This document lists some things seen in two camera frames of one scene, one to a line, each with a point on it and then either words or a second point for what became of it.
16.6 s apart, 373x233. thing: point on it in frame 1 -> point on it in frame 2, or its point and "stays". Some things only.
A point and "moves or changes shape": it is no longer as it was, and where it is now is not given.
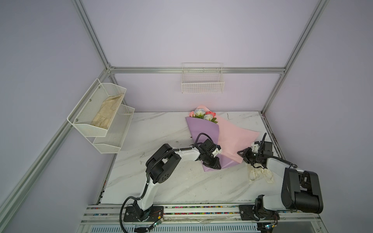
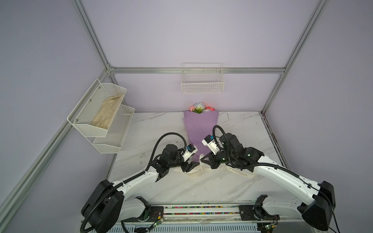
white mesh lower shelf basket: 111,142 stays
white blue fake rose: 199,113 -> 199,107
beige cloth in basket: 108,109 stays
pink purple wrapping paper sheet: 231,138 moves or changes shape
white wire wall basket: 202,78 stays
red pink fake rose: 210,112 moves or changes shape
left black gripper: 214,164 -> 192,165
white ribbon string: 255,173 moves or changes shape
